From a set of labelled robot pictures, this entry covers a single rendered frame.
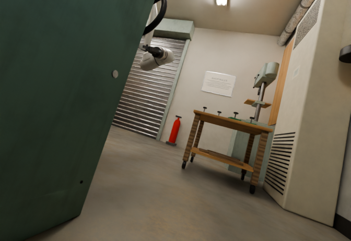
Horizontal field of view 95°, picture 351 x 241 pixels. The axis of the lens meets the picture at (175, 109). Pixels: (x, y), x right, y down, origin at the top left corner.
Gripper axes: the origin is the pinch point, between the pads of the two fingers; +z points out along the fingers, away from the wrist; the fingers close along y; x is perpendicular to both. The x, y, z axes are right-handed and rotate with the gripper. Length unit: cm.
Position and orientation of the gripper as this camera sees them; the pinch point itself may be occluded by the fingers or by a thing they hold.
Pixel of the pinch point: (141, 46)
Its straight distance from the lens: 105.1
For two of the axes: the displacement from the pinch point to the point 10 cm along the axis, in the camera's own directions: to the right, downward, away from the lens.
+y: 9.0, 2.2, -3.7
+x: -1.5, 9.7, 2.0
